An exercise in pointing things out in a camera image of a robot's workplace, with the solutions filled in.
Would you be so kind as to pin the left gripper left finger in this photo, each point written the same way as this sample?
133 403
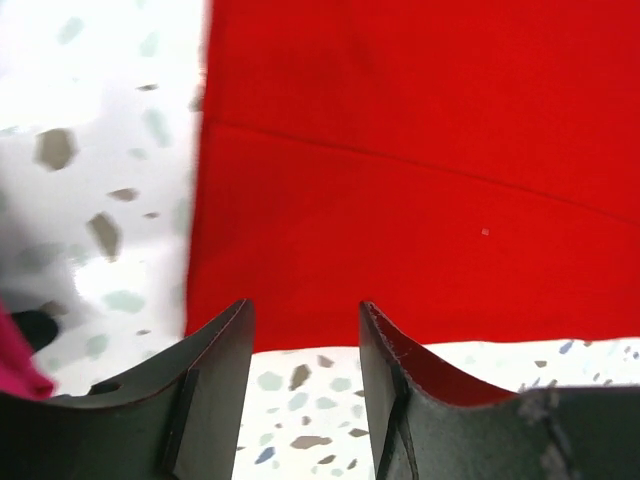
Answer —
176 415

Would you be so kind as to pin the red t shirt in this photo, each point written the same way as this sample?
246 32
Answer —
472 167

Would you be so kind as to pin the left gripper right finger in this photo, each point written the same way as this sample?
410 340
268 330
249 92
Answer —
427 419

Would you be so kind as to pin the folded pink t shirt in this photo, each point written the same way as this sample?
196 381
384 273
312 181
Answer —
19 376

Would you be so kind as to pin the folded black t shirt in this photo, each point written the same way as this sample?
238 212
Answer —
37 327

